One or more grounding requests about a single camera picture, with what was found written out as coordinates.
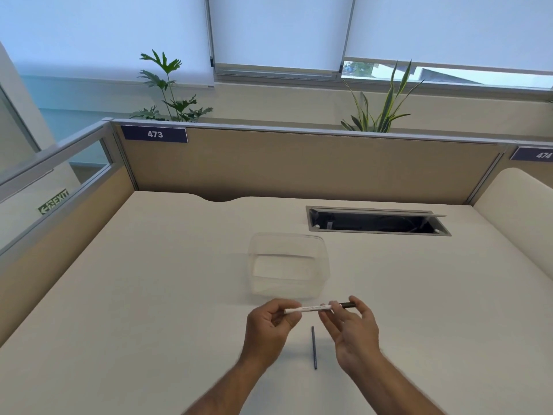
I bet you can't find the person's right hand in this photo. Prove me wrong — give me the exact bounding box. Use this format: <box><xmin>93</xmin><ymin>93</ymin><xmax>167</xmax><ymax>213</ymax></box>
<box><xmin>318</xmin><ymin>295</ymin><xmax>381</xmax><ymax>378</ymax></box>

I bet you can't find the person's left hand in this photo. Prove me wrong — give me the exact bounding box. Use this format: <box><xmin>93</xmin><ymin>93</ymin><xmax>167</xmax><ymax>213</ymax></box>
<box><xmin>239</xmin><ymin>298</ymin><xmax>302</xmax><ymax>373</ymax></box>

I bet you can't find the white pen with black cap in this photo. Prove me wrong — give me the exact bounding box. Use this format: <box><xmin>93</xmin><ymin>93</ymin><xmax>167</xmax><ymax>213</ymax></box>
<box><xmin>283</xmin><ymin>301</ymin><xmax>357</xmax><ymax>315</ymax></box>

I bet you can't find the person's right forearm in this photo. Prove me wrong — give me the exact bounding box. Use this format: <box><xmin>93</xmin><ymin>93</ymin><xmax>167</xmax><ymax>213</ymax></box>
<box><xmin>343</xmin><ymin>350</ymin><xmax>446</xmax><ymax>415</ymax></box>

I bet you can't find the person's left forearm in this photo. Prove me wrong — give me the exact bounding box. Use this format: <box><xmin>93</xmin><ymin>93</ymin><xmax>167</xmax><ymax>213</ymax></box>
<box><xmin>181</xmin><ymin>358</ymin><xmax>278</xmax><ymax>415</ymax></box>

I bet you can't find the clear plastic container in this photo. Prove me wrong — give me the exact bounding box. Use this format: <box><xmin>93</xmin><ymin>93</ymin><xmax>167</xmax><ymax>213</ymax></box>
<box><xmin>247</xmin><ymin>231</ymin><xmax>332</xmax><ymax>300</ymax></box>

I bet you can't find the beige desk partition panel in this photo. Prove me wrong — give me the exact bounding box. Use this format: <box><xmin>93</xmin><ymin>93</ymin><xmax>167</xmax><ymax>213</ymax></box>
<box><xmin>110</xmin><ymin>118</ymin><xmax>509</xmax><ymax>207</ymax></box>

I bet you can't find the dark blue number label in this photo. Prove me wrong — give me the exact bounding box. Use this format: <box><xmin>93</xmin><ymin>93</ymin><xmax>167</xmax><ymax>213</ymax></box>
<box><xmin>508</xmin><ymin>146</ymin><xmax>553</xmax><ymax>162</ymax></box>
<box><xmin>120</xmin><ymin>124</ymin><xmax>189</xmax><ymax>144</ymax></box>

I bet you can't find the long-leaf striped green plant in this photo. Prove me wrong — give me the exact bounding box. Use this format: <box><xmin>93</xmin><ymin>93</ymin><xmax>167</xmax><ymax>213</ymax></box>
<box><xmin>340</xmin><ymin>59</ymin><xmax>427</xmax><ymax>134</ymax></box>

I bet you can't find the broad-leaf green plant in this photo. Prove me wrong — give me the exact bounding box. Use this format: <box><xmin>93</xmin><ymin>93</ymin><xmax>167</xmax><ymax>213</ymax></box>
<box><xmin>128</xmin><ymin>49</ymin><xmax>214</xmax><ymax>123</ymax></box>

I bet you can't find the glass-topped beige partition panel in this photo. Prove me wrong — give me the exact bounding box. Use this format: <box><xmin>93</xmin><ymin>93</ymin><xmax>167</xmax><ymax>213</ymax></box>
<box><xmin>0</xmin><ymin>118</ymin><xmax>140</xmax><ymax>347</ymax></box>

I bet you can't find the green exit sign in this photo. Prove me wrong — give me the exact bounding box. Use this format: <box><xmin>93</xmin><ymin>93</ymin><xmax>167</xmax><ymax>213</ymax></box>
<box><xmin>37</xmin><ymin>188</ymin><xmax>70</xmax><ymax>216</ymax></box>

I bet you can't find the narrow white roller blind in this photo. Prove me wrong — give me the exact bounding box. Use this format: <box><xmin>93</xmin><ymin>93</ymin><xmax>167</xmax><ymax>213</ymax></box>
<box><xmin>206</xmin><ymin>0</ymin><xmax>356</xmax><ymax>75</ymax></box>

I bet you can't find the wide white roller blind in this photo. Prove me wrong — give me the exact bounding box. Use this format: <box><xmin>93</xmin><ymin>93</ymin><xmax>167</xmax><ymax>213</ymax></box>
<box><xmin>0</xmin><ymin>0</ymin><xmax>216</xmax><ymax>88</ymax></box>

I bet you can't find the desk cable tray opening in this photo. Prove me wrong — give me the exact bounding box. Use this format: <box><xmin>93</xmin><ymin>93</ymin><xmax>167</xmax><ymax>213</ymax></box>
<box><xmin>305</xmin><ymin>205</ymin><xmax>452</xmax><ymax>237</ymax></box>

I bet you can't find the grey window frame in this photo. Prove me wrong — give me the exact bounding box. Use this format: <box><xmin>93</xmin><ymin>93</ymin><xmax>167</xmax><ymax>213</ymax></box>
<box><xmin>210</xmin><ymin>56</ymin><xmax>553</xmax><ymax>92</ymax></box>

